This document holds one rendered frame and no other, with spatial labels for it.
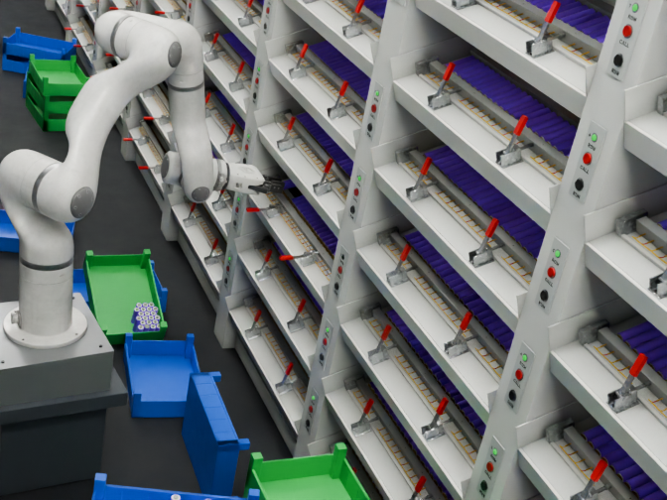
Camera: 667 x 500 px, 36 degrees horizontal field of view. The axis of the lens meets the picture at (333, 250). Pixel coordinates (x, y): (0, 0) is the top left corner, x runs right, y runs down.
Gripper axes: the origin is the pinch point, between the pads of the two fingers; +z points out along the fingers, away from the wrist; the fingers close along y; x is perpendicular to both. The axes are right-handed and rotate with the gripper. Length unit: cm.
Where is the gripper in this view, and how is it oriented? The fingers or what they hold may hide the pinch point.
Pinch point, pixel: (275, 185)
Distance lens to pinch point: 284.1
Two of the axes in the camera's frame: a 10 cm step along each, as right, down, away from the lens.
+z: 8.7, 1.2, 4.7
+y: -3.7, -4.8, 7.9
